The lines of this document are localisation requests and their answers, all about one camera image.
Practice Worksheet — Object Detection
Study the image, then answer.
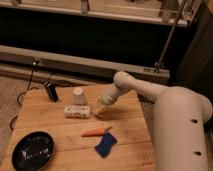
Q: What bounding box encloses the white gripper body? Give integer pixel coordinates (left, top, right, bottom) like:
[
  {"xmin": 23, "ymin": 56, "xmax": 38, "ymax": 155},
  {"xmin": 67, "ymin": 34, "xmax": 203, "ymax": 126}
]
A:
[{"xmin": 101, "ymin": 85, "xmax": 121, "ymax": 106}]

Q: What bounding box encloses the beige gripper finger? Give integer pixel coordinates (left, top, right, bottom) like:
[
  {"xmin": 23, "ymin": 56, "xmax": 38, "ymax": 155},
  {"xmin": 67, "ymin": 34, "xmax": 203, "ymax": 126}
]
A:
[
  {"xmin": 94, "ymin": 97, "xmax": 103, "ymax": 115},
  {"xmin": 98, "ymin": 105, "xmax": 112, "ymax": 115}
]

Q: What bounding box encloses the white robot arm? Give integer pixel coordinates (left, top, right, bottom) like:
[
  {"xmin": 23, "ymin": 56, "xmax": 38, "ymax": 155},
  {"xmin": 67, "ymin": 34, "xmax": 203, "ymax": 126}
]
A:
[{"xmin": 94, "ymin": 71, "xmax": 213, "ymax": 171}]

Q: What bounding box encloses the white paper cup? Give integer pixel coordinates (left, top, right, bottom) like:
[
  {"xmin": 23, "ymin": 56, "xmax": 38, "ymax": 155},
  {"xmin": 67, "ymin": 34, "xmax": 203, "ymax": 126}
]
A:
[{"xmin": 73, "ymin": 87, "xmax": 87, "ymax": 105}]

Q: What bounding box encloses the orange carrot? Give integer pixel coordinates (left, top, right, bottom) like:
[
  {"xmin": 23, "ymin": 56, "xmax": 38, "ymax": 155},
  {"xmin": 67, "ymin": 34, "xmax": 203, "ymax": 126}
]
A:
[{"xmin": 81, "ymin": 127, "xmax": 112, "ymax": 137}]

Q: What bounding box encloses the blue sponge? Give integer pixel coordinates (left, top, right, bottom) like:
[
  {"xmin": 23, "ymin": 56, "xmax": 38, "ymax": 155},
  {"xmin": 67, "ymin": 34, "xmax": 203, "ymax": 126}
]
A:
[{"xmin": 95, "ymin": 133, "xmax": 117, "ymax": 158}]

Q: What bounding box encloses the black rectangular device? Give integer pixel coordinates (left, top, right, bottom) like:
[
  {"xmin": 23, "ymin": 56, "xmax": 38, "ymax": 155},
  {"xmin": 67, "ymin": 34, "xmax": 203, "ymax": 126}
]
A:
[{"xmin": 44, "ymin": 81, "xmax": 58, "ymax": 102}]

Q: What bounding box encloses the black round plate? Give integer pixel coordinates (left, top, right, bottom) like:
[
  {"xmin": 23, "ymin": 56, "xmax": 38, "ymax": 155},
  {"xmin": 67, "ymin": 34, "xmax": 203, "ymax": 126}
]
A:
[{"xmin": 11, "ymin": 131, "xmax": 55, "ymax": 171}]

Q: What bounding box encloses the metal pole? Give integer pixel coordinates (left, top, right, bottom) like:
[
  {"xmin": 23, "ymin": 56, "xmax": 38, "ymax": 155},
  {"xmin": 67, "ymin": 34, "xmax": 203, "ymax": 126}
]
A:
[{"xmin": 153, "ymin": 0, "xmax": 187, "ymax": 73}]

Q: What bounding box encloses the black cable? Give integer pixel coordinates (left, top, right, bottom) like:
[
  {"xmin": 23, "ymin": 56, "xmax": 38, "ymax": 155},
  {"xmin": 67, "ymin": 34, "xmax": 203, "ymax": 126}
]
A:
[{"xmin": 9, "ymin": 59, "xmax": 40, "ymax": 131}]

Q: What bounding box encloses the grey baseboard rail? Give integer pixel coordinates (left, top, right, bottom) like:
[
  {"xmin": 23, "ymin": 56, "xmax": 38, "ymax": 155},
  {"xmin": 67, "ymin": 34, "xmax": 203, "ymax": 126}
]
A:
[{"xmin": 0, "ymin": 45, "xmax": 170, "ymax": 84}]

